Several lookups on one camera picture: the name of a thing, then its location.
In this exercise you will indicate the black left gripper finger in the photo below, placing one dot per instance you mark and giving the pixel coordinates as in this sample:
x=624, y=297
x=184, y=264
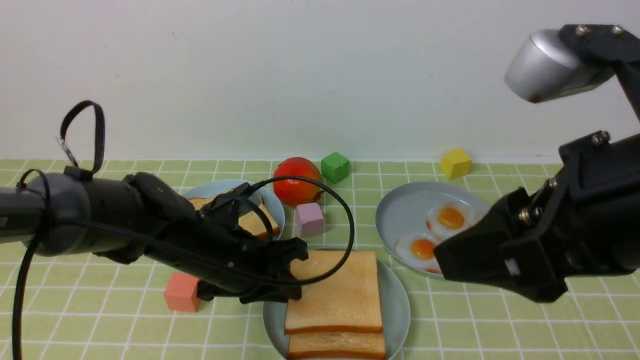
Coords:
x=271, y=293
x=280, y=254

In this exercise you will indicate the teal empty centre plate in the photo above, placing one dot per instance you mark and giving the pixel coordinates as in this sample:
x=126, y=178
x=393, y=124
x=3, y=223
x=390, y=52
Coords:
x=395, y=309

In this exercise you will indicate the red pomegranate fruit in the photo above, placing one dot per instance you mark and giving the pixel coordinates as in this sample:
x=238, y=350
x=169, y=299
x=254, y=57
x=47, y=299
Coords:
x=293, y=192

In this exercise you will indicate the pink cube block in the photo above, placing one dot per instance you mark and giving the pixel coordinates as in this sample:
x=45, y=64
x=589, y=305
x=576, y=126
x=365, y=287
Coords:
x=309, y=220

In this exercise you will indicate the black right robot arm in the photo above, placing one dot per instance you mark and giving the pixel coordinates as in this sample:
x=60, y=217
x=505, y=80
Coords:
x=592, y=167

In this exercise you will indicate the blue-grey egg plate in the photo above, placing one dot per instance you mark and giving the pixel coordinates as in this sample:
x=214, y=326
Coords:
x=404, y=211

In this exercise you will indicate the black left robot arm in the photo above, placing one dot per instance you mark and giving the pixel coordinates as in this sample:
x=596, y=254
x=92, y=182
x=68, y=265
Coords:
x=140, y=215

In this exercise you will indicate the yellow cube block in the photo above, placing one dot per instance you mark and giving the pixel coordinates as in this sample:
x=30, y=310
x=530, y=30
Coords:
x=456, y=163

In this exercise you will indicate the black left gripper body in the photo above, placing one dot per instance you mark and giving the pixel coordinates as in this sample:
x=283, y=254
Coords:
x=231, y=271

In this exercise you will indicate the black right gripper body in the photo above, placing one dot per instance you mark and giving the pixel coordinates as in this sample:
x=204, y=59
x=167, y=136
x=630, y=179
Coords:
x=596, y=238

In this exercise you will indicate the blue-grey bread plate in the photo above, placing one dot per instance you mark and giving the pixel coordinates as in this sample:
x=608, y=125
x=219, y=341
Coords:
x=216, y=187

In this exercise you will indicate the front fried egg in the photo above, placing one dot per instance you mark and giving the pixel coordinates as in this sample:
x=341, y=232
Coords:
x=417, y=252

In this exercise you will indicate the toast slice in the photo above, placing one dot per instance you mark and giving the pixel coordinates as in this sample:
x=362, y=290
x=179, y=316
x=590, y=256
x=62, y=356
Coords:
x=250, y=221
x=348, y=301
x=337, y=345

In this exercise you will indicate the salmon red cube block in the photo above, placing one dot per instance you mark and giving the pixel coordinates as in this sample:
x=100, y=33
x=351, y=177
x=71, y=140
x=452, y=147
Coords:
x=181, y=293

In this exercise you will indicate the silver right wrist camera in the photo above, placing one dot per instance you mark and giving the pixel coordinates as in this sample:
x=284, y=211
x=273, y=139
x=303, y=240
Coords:
x=576, y=58

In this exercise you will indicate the fried egg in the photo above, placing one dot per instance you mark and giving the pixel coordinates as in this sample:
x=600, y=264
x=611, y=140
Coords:
x=417, y=252
x=451, y=218

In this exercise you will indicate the green cube block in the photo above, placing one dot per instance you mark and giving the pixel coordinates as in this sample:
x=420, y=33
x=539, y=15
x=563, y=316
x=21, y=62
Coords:
x=335, y=167

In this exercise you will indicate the back fried egg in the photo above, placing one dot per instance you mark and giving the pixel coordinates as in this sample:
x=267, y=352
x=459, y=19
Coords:
x=451, y=218

